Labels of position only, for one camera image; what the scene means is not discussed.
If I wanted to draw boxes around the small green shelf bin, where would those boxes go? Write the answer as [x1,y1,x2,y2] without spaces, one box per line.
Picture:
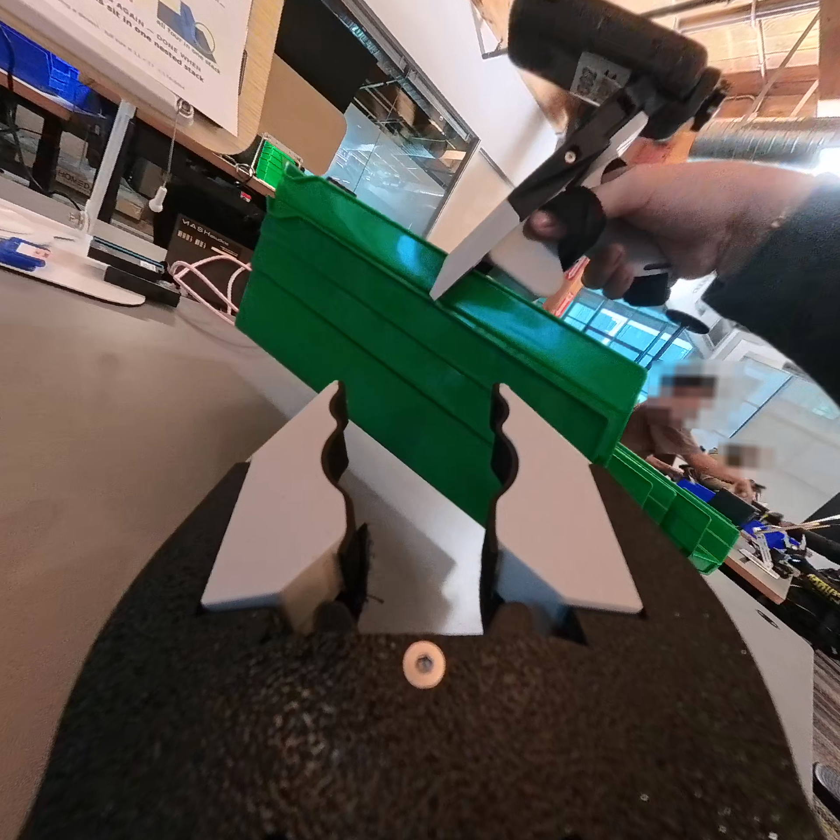
[255,141,293,191]

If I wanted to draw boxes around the silver air duct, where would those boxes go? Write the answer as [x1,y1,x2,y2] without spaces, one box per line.
[689,117,824,163]

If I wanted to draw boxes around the clear acrylic holder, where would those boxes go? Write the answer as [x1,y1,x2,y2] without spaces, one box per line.
[251,133,304,193]

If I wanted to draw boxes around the white instruction poster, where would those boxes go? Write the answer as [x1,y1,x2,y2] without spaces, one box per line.
[46,0,255,137]

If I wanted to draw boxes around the wooden edged table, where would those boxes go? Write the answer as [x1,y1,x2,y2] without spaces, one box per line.
[722,548,798,606]

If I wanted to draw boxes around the white hanging plug cord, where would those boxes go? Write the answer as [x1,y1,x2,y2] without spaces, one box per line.
[148,98,183,214]

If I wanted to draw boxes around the small blue white device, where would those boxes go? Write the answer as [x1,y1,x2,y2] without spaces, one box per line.
[0,238,51,270]

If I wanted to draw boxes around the flat black device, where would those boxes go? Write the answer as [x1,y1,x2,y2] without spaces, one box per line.
[104,264,182,307]

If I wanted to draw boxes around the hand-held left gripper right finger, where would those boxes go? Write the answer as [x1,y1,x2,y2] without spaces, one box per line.
[481,383,644,636]

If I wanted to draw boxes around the brown rounded board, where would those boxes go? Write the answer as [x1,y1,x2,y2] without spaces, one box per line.
[259,52,349,179]

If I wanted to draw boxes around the person's right hand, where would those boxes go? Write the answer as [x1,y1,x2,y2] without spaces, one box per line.
[525,159,818,301]

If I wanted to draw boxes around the white tray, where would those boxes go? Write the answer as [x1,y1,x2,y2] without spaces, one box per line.
[0,197,147,307]

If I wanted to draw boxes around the wooden post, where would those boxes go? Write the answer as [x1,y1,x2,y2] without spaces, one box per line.
[543,256,592,317]

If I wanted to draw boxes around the small black blue device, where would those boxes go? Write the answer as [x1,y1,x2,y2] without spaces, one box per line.
[88,238,168,271]

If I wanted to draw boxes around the black flat panel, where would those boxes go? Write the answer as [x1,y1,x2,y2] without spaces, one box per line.
[274,0,382,116]

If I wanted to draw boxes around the wooden ceiling beams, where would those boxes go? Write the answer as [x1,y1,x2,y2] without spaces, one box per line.
[472,0,840,119]

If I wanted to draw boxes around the green plastic bin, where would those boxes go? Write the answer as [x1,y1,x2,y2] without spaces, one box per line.
[235,217,621,526]
[266,164,647,473]
[607,446,716,552]
[656,486,739,575]

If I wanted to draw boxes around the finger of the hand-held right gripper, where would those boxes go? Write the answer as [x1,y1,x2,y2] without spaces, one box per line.
[428,197,527,301]

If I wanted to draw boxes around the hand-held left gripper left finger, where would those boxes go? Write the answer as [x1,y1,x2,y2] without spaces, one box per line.
[201,381,371,634]

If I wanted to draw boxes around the black yellow bag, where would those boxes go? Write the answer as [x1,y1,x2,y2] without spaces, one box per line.
[784,558,840,631]

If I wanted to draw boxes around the black electronics box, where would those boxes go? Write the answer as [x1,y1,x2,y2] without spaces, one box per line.
[166,211,258,309]

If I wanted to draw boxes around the black round stand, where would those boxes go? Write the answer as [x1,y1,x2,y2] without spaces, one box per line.
[668,308,711,355]

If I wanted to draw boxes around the pink braided cable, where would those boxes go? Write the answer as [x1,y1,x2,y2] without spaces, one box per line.
[169,255,253,324]

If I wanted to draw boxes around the glass partition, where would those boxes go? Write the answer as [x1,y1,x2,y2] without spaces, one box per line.
[325,39,481,240]

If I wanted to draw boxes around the large window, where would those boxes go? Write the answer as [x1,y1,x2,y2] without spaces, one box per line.
[561,289,700,371]

